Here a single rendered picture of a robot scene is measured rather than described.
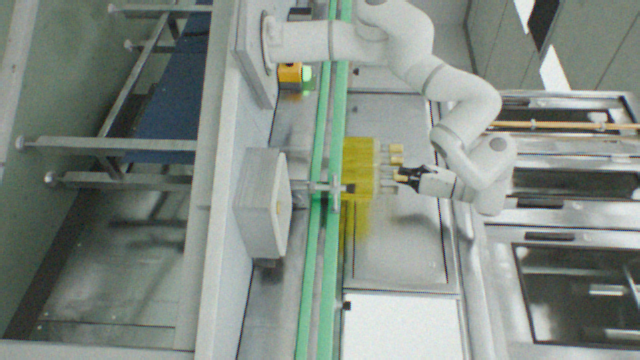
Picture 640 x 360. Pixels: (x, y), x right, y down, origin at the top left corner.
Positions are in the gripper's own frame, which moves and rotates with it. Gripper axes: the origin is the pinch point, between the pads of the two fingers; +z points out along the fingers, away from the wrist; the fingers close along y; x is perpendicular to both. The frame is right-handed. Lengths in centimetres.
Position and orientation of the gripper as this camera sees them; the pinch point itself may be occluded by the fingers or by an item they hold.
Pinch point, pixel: (404, 175)
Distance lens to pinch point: 142.8
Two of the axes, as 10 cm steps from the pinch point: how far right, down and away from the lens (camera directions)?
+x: -3.2, 7.5, -5.8
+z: -9.5, -2.3, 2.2
